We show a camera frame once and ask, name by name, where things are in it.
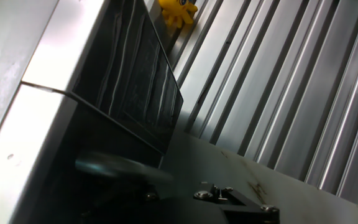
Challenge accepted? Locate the silver microwave housing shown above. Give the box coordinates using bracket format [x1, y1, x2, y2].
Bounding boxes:
[0, 0, 185, 156]

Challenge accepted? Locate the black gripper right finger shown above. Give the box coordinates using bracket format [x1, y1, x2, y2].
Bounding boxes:
[193, 182, 280, 224]

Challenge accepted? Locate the yellow octopus toy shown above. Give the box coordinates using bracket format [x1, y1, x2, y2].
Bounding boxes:
[158, 0, 199, 29]

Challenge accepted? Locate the marble pattern table mat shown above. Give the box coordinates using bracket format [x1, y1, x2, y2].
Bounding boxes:
[158, 129, 358, 224]

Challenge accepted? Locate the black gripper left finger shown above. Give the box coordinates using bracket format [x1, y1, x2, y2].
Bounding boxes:
[79, 186, 163, 224]

